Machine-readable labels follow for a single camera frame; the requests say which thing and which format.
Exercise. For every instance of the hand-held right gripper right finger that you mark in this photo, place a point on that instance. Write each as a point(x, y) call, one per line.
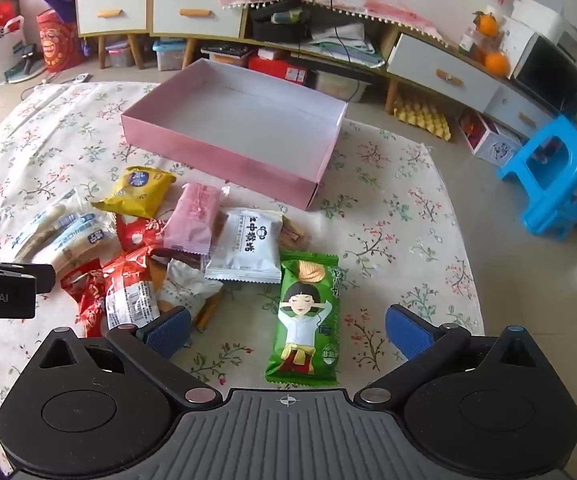
point(408, 332)

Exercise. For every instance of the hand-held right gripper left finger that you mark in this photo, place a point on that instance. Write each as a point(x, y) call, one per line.
point(167, 334)

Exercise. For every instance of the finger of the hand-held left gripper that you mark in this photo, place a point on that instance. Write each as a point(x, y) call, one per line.
point(43, 279)

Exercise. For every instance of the pink snack packet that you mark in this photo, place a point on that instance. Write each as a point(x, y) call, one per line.
point(193, 220)

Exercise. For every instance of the yellow snack packet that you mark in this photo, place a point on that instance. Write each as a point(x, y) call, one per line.
point(136, 190)

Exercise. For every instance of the pink cardboard box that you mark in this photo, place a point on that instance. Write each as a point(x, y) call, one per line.
point(228, 165)

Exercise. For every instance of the small red snack packet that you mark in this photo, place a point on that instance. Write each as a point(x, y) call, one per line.
point(84, 300)

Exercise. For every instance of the pale crumpled snack packet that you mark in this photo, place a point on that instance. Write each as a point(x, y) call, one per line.
point(188, 285)

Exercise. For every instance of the long white blue snack packet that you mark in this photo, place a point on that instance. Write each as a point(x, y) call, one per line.
point(81, 240)
point(43, 225)

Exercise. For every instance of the red snack packet white label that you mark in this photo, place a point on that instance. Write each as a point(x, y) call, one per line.
point(131, 292)

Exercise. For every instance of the red patterned snack packet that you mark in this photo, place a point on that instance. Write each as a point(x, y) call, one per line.
point(136, 232)

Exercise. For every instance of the green snack packet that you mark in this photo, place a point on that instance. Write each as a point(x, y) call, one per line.
point(303, 320)

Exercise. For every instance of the floral cloth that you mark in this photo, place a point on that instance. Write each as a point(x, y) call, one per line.
point(68, 160)

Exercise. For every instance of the white power strip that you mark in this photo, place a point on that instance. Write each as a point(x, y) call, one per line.
point(79, 79)

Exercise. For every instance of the printed toy carton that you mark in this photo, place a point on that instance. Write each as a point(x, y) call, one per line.
point(491, 142)

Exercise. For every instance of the blue plastic stool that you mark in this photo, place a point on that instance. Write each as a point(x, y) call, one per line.
point(553, 175)

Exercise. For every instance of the yellow folded paper tray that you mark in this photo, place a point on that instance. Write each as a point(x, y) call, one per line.
point(421, 117)

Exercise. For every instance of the small clear storage box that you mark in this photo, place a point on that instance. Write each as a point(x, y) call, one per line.
point(118, 54)

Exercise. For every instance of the red gift bag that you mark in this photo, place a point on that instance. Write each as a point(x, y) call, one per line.
point(56, 40)

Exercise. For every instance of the small grey drawer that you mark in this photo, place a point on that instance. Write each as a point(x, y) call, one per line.
point(518, 112)

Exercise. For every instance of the clear storage box blue lid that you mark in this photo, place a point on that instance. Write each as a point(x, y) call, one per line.
point(171, 55)

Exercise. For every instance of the clear storage bin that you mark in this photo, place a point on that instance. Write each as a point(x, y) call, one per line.
point(336, 84)

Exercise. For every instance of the large grey drawer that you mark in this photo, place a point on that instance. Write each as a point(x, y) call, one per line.
point(441, 72)

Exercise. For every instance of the long wooden television stand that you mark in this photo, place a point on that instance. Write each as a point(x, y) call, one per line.
point(378, 67)

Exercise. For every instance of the orange fruit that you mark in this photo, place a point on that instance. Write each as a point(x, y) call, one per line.
point(496, 62)
point(487, 24)

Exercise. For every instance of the red shoebox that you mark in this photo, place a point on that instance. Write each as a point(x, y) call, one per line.
point(273, 67)

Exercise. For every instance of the storage box orange contents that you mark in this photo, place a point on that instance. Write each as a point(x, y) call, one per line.
point(223, 52)

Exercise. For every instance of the black microwave oven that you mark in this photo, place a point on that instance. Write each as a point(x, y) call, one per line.
point(551, 72)

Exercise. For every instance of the stack of papers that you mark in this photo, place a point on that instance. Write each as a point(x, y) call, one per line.
point(346, 42)

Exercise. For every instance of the black bag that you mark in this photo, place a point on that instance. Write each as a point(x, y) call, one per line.
point(278, 27)

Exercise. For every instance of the white appliance box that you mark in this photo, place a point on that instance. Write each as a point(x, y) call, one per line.
point(533, 17)

